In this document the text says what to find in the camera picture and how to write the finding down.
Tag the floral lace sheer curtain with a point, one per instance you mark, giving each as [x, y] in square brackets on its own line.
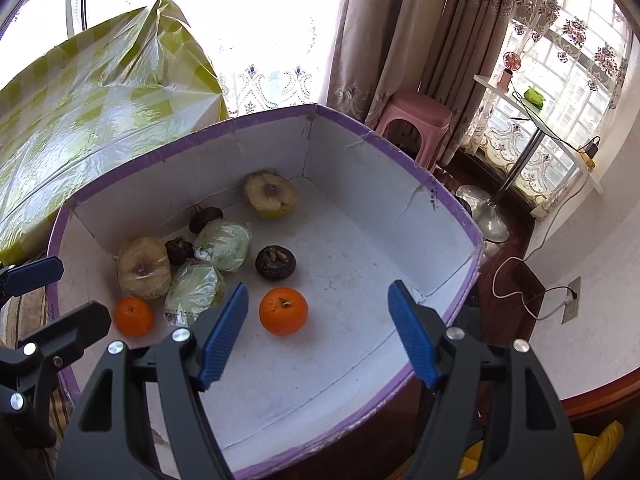
[575, 50]

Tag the black charger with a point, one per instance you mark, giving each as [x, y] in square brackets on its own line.
[593, 149]

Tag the small green object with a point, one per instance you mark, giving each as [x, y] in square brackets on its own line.
[534, 96]

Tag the white embroidered sheer curtain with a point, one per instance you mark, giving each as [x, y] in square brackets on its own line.
[260, 35]

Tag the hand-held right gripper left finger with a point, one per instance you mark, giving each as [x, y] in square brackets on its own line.
[225, 335]

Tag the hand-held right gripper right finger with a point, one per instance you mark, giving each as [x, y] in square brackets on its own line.
[412, 340]

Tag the pale apple at back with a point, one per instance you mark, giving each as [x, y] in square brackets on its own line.
[270, 193]

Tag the dark brown round fruit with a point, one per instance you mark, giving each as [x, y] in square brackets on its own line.
[179, 250]
[276, 262]
[205, 217]

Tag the floral taupe curtain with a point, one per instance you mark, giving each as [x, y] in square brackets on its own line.
[465, 35]

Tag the white cardboard box purple rim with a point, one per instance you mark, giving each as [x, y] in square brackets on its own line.
[340, 260]

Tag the orange mandarin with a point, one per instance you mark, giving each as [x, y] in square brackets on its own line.
[134, 316]
[283, 315]

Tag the pink mini fan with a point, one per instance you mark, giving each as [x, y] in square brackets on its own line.
[506, 80]

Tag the yellow checked plastic tablecloth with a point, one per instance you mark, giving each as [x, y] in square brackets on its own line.
[100, 125]

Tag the plastic-wrapped apple left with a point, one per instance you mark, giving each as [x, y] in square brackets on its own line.
[144, 266]

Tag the pink plastic stool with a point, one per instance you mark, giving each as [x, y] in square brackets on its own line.
[415, 107]

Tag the white round side table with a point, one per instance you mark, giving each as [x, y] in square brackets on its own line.
[550, 135]

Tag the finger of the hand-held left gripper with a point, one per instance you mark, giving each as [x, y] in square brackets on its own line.
[32, 275]
[75, 330]

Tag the plain taupe curtain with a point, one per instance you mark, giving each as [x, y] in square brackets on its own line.
[375, 35]

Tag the wall socket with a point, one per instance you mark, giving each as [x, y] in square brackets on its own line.
[570, 310]

